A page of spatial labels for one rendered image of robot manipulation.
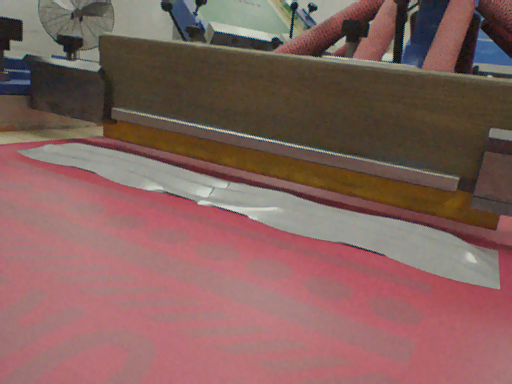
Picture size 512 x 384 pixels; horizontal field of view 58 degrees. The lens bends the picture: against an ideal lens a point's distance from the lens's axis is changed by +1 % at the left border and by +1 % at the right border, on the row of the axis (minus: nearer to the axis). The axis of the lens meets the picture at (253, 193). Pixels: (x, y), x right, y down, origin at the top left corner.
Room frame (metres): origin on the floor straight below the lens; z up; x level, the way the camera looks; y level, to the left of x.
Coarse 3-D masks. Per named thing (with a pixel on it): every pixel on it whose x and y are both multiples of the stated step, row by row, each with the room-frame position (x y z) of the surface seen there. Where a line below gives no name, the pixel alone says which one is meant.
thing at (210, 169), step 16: (16, 144) 0.39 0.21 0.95; (32, 144) 0.40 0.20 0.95; (96, 144) 0.44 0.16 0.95; (112, 144) 0.45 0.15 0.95; (128, 144) 0.46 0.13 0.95; (0, 160) 0.33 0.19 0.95; (32, 160) 0.35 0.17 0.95; (160, 160) 0.41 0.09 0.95; (176, 160) 0.42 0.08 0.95; (192, 160) 0.43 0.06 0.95; (80, 176) 0.32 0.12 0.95; (96, 176) 0.32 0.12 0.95; (224, 176) 0.38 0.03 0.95; (240, 176) 0.39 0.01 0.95; (256, 176) 0.40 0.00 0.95; (144, 192) 0.30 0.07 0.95; (160, 192) 0.31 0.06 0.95
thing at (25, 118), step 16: (0, 96) 0.44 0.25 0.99; (16, 96) 0.45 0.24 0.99; (0, 112) 0.44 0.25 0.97; (16, 112) 0.45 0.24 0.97; (32, 112) 0.47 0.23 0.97; (48, 112) 0.49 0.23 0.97; (0, 128) 0.44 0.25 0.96; (16, 128) 0.45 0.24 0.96; (32, 128) 0.47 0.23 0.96; (48, 128) 0.49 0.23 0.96
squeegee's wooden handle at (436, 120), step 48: (144, 48) 0.42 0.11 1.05; (192, 48) 0.40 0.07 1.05; (240, 48) 0.39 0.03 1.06; (144, 96) 0.42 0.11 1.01; (192, 96) 0.40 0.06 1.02; (240, 96) 0.38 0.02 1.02; (288, 96) 0.36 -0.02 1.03; (336, 96) 0.35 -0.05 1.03; (384, 96) 0.33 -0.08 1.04; (432, 96) 0.32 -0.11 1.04; (480, 96) 0.31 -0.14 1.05; (336, 144) 0.35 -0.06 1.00; (384, 144) 0.33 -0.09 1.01; (432, 144) 0.32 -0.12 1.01; (480, 144) 0.31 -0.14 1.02
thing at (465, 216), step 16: (144, 144) 0.43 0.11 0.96; (160, 144) 0.43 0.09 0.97; (176, 144) 0.42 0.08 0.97; (208, 160) 0.40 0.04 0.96; (224, 160) 0.40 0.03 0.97; (240, 160) 0.39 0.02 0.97; (272, 176) 0.38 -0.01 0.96; (288, 176) 0.37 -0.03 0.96; (304, 176) 0.37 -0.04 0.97; (320, 176) 0.36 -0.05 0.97; (336, 192) 0.36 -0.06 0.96; (352, 192) 0.35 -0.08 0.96; (368, 192) 0.34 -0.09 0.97; (384, 192) 0.34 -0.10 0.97; (400, 208) 0.34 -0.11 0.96; (416, 208) 0.33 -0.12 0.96; (432, 208) 0.32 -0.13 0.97; (448, 208) 0.32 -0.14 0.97; (480, 224) 0.31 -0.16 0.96; (496, 224) 0.31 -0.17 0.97
